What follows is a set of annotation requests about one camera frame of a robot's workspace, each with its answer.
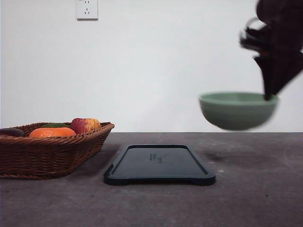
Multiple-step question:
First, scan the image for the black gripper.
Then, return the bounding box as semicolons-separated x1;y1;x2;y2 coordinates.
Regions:
240;0;303;100

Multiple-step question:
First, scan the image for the green ceramic bowl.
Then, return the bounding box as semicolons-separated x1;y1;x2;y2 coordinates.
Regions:
198;92;279;131

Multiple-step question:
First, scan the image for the brown wicker basket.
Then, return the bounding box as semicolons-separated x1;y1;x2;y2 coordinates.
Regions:
0;122;114;180

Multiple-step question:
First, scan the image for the dark rectangular tray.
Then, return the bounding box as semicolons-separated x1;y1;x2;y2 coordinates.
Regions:
104;145;215;186

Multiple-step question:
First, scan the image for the red yellow apple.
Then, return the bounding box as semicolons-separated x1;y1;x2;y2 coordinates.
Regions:
71;118;100;134

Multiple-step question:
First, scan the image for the dark green fruit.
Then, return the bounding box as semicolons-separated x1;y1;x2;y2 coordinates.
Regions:
42;123;68;128

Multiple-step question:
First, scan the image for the orange tangerine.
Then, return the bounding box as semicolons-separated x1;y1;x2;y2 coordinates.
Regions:
30;128;77;138

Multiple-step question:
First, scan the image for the dark purple fruit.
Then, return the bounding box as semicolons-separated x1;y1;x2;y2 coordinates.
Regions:
0;128;25;137

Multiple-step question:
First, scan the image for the white wall socket left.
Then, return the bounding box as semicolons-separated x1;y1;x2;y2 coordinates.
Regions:
76;0;98;23

